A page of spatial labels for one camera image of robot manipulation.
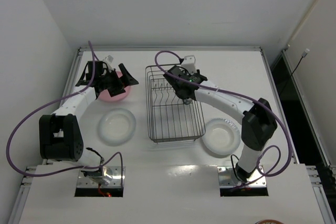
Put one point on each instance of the white plate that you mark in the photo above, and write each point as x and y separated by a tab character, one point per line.
116	127
222	136

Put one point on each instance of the pink plate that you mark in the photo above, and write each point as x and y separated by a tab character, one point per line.
109	83

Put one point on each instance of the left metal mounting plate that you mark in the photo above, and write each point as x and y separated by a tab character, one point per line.
107	177

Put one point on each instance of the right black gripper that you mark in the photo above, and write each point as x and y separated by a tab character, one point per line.
176	77

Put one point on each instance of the brown round object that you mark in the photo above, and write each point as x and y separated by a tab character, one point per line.
269	221

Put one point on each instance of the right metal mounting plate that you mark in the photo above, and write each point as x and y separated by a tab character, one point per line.
228	180

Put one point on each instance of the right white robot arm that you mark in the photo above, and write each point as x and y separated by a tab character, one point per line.
258	125

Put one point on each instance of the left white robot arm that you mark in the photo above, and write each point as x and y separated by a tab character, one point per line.
60	137

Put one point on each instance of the metal mounting plate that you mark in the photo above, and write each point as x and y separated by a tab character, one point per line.
228	180
107	177

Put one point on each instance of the wire dish rack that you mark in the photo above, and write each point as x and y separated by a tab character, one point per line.
169	118

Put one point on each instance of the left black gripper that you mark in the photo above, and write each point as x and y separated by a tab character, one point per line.
118	83

